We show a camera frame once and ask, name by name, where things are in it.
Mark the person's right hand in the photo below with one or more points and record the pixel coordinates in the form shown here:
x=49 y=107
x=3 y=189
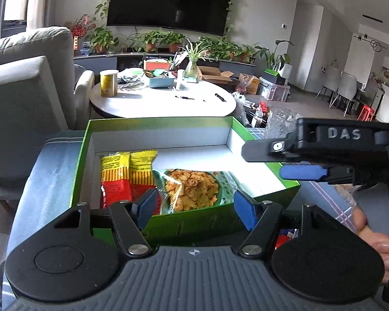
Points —
x=376 y=243

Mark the black track light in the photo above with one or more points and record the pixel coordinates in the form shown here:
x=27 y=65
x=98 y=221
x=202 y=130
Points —
x=372 y=42

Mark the row of green potted plants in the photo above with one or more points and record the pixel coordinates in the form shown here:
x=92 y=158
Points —
x=227 y=50

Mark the green and black box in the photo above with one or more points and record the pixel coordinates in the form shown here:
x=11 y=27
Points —
x=274 y=77

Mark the white round table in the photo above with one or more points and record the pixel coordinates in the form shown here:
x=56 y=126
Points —
x=155 y=100

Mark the open cardboard box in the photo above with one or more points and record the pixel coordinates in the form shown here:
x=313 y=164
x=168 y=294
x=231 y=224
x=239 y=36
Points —
x=214 y=76

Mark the dark television cabinet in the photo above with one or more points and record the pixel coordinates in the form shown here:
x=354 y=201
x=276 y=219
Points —
x=97 y=62

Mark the dark dining table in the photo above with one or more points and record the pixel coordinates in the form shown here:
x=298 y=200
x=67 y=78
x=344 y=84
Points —
x=374 y=98

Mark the red flower plant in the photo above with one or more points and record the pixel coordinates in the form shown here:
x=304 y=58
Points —
x=82 y=26

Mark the yellow tin can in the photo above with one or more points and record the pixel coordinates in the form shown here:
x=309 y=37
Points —
x=109 y=84

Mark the red stool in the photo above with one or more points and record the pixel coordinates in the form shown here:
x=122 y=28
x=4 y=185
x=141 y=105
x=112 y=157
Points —
x=366 y=111

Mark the ceiling air vent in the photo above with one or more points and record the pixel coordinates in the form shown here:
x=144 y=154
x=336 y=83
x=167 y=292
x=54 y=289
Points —
x=372 y=18

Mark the clear storage bin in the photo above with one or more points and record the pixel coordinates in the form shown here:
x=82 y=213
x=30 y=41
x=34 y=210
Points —
x=274 y=92

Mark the spider plant in glass vase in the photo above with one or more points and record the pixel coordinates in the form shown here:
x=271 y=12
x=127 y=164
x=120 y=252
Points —
x=192 y=61

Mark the cardboard box with pink bag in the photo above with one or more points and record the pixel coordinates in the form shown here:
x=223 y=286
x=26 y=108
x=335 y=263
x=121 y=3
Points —
x=250 y=86

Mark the green cardboard box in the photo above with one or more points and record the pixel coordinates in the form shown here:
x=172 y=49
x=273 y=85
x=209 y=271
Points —
x=197 y=225

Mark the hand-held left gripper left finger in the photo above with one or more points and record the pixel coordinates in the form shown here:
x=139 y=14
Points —
x=147 y=205

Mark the white bottle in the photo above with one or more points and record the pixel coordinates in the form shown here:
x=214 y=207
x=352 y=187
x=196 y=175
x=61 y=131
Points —
x=180 y=80

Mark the white plastic bag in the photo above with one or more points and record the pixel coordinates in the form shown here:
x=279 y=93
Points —
x=241 y=107

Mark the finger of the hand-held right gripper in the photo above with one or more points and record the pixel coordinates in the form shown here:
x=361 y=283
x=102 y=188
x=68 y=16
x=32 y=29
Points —
x=262 y=152
x=301 y=172

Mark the clear bag of fried chips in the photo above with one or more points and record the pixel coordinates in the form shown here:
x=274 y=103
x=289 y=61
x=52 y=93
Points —
x=191 y=189

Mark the clear glass pitcher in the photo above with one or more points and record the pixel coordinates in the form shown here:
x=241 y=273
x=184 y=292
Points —
x=278 y=123

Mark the grey fabric sofa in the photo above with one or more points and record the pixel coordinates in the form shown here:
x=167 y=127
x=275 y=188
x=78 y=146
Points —
x=45 y=43

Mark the grey upholstered chair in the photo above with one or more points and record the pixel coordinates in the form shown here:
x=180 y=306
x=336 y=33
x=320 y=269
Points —
x=22 y=110

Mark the yellow red striped snack packet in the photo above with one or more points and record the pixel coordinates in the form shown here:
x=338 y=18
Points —
x=142 y=168
x=115 y=175

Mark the framed wall picture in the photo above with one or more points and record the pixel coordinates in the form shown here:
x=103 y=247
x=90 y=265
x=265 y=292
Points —
x=386 y=76

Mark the orange box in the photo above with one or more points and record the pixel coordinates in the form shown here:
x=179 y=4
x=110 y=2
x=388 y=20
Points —
x=157 y=64

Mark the white dining chair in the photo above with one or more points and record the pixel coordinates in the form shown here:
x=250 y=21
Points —
x=330 y=79
x=347 y=86

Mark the light blue basket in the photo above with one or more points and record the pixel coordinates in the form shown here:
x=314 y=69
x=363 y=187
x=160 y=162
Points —
x=158 y=82

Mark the black marker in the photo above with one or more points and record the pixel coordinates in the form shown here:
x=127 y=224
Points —
x=220 y=97

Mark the tall plant in white pot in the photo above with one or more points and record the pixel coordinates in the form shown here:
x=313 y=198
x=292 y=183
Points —
x=283 y=68

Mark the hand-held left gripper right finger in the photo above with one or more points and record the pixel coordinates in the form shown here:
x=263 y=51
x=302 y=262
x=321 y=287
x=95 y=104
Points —
x=244 y=207

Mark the black wall television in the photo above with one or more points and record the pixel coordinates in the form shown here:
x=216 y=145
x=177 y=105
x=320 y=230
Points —
x=168 y=0

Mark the black pen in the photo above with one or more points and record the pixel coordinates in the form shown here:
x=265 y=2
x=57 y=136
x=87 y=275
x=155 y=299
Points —
x=184 y=97

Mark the window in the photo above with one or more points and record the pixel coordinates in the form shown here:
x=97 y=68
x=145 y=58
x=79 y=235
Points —
x=16 y=0

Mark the green potted plant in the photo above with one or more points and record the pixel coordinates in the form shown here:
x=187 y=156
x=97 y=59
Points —
x=150 y=40
x=174 y=40
x=100 y=40

